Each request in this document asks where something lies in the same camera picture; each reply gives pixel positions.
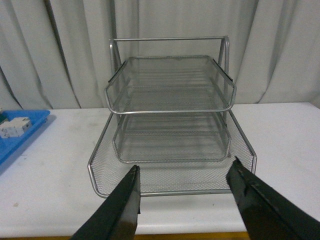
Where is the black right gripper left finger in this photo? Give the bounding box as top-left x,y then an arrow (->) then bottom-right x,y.
71,165 -> 141,240

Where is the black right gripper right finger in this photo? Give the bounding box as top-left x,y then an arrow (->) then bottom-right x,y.
226,159 -> 320,240

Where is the blue plastic bin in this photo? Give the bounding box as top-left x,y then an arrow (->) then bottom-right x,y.
0,110 -> 51,164

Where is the white circuit breaker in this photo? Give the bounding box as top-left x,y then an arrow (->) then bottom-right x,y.
0,125 -> 19,139
10,117 -> 32,137

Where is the white circuit breaker front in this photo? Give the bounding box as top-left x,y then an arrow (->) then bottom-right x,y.
0,125 -> 19,139

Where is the white curtain backdrop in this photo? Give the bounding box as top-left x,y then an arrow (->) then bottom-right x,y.
0,0 -> 320,110

